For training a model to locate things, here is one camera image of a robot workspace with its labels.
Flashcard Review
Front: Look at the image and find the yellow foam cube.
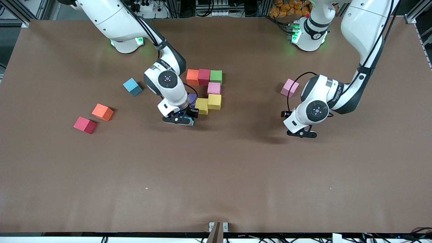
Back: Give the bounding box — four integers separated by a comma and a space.
195, 98, 209, 115
207, 94, 222, 110

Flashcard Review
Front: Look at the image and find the crimson foam cube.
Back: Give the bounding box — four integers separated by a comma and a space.
198, 69, 211, 86
73, 116, 97, 135

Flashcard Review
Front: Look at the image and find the white power strip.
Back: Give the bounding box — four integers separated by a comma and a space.
133, 1, 159, 12

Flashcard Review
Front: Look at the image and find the bag of orange items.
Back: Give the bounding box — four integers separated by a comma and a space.
269, 0, 313, 17

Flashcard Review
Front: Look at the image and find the metal bracket with brown post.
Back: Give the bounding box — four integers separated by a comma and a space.
208, 221, 229, 243

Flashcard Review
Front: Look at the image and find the aluminium frame profile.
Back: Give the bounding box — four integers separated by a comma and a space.
406, 0, 432, 25
0, 0, 31, 28

